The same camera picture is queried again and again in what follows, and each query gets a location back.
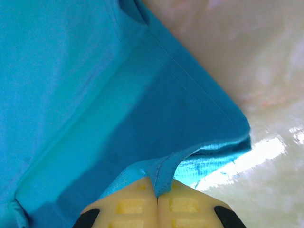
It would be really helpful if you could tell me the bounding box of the teal t-shirt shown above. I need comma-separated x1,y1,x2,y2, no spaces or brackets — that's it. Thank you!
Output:
0,0,252,228

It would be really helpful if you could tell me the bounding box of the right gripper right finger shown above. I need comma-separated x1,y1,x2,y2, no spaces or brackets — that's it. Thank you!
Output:
157,180,247,228

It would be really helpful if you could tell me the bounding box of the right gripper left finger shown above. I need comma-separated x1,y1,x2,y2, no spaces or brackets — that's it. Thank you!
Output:
72,177,159,228

